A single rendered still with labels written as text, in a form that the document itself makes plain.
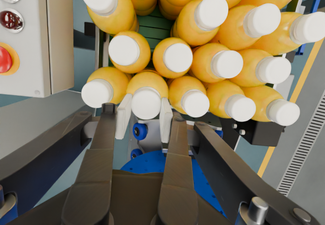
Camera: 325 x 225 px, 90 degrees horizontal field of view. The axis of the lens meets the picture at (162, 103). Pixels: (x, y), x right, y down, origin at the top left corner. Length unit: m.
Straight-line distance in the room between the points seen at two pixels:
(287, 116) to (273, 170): 1.79
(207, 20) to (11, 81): 0.28
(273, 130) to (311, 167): 1.88
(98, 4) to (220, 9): 0.15
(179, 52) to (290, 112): 0.20
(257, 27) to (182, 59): 0.11
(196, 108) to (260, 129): 0.24
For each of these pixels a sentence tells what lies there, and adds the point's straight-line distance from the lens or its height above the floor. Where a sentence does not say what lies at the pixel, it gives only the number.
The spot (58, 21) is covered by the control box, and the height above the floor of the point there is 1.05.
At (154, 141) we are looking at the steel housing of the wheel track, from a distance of 0.47.
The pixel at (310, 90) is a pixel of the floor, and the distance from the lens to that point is 1.96.
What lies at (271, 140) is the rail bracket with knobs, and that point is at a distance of 0.48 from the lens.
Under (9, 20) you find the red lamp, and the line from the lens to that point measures 0.29.
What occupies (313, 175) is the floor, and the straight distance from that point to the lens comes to 2.43.
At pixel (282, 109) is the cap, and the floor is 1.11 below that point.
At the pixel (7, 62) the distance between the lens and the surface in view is 0.30.
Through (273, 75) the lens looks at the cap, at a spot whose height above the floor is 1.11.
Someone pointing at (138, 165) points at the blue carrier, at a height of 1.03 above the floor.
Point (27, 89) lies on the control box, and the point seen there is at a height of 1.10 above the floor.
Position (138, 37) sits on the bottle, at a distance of 0.28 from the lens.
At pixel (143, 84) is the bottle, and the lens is 0.23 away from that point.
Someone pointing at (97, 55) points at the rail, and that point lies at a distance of 0.38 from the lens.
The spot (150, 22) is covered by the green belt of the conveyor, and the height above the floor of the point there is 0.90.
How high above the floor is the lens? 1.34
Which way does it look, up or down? 75 degrees down
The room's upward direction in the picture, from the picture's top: 167 degrees clockwise
